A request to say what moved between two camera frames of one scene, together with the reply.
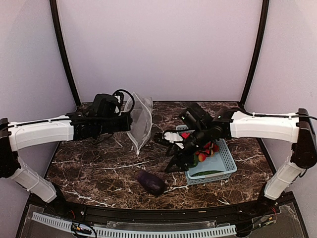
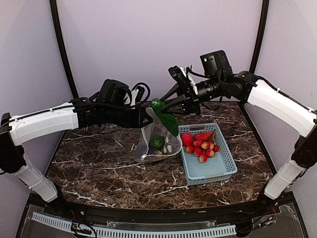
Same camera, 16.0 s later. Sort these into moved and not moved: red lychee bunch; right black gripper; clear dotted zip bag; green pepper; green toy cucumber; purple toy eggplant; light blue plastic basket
Moved: purple toy eggplant; green toy cucumber; clear dotted zip bag; right black gripper; green pepper
Not moved: light blue plastic basket; red lychee bunch
